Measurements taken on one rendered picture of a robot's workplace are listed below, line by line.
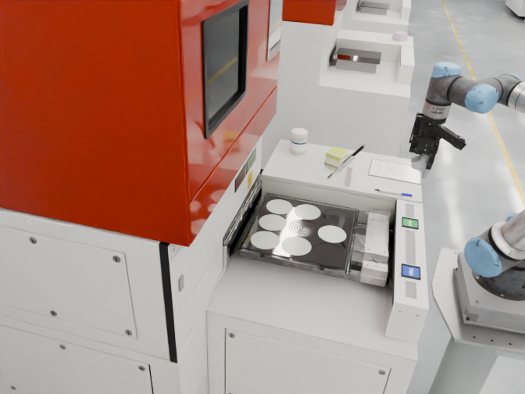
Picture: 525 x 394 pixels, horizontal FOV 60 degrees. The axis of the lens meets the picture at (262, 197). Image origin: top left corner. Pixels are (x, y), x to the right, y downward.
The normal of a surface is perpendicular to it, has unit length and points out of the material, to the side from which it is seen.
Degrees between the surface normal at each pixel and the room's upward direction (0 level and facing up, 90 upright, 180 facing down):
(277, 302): 0
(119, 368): 90
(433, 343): 0
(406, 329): 90
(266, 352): 90
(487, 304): 1
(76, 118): 90
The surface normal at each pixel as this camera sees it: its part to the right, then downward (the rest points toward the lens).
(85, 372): -0.25, 0.51
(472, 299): 0.05, -0.84
